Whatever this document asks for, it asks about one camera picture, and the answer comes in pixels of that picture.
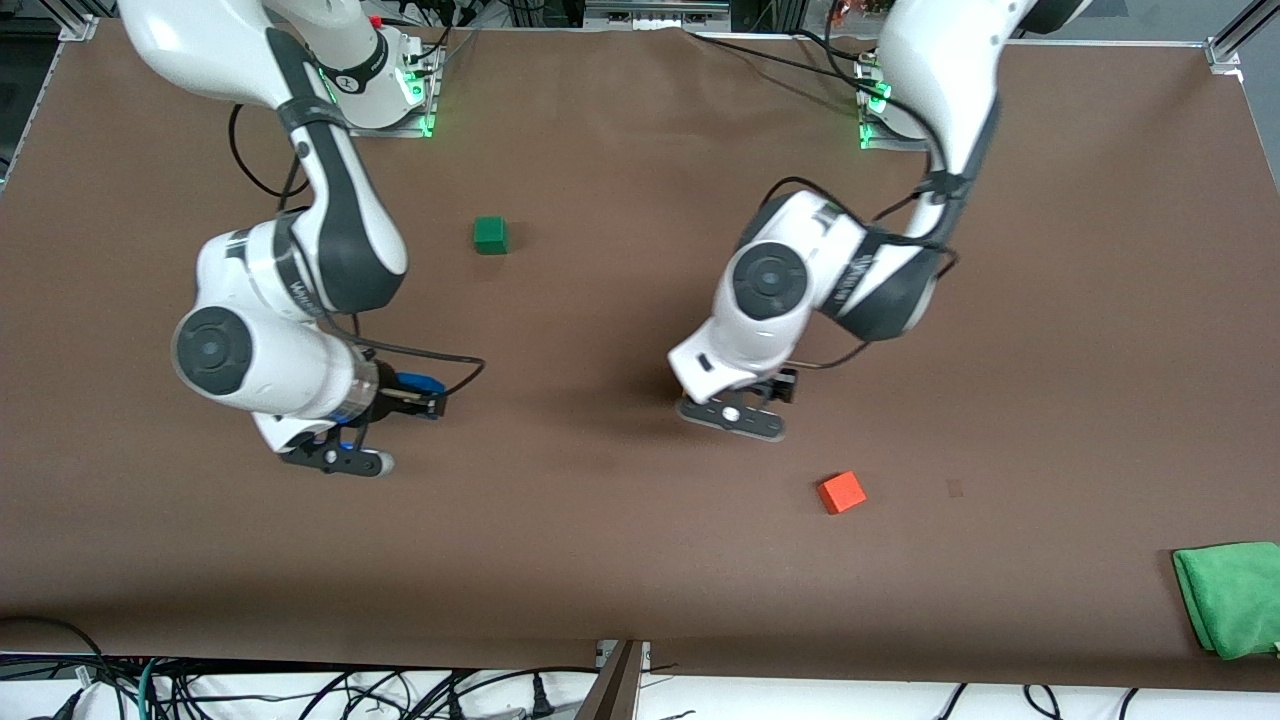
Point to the green cube block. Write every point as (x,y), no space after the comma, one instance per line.
(490,235)

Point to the aluminium frame corner profile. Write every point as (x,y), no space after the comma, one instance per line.
(1228,45)
(80,27)

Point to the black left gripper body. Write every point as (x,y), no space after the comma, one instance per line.
(783,387)

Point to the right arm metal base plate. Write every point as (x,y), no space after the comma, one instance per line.
(405,125)

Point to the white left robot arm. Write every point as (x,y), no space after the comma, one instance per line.
(940,90)

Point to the grey metal rail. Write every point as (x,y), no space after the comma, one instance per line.
(655,12)

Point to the green microfibre cloth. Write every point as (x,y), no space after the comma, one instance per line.
(1235,598)

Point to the blue cube block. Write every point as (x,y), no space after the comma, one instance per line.
(420,382)

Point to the metal table edge bracket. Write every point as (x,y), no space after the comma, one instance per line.
(622,665)

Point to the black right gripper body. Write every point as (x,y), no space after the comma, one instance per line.
(389,402)

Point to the orange cube block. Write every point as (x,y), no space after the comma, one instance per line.
(842,493)

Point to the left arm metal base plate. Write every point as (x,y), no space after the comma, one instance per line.
(872,140)

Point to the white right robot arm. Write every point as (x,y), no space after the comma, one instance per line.
(340,210)

